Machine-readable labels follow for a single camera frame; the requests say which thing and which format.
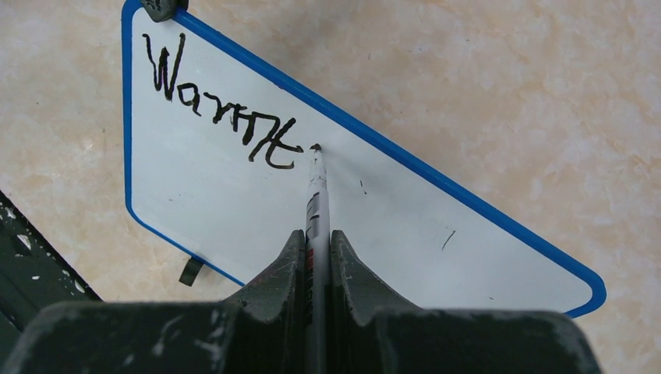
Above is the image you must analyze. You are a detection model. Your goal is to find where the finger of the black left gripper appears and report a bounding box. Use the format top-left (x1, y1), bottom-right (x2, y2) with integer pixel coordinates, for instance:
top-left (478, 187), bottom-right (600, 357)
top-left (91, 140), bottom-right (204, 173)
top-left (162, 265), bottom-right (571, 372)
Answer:
top-left (140, 0), bottom-right (189, 23)

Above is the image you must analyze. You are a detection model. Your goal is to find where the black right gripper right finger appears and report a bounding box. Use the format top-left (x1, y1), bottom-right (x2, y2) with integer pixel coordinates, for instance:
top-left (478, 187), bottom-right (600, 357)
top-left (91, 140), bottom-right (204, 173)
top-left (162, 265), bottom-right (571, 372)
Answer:
top-left (330, 230), bottom-right (429, 373)

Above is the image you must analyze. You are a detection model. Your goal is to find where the blue framed whiteboard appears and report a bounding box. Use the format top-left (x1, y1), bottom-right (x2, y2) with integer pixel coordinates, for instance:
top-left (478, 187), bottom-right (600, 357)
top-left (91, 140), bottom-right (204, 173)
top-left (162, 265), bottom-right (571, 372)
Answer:
top-left (121, 1), bottom-right (606, 317)

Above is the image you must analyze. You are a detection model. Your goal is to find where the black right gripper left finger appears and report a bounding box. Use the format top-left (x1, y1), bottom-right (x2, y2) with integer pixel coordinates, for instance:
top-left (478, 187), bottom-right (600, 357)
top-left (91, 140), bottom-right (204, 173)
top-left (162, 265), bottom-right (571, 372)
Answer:
top-left (224, 230), bottom-right (305, 373)

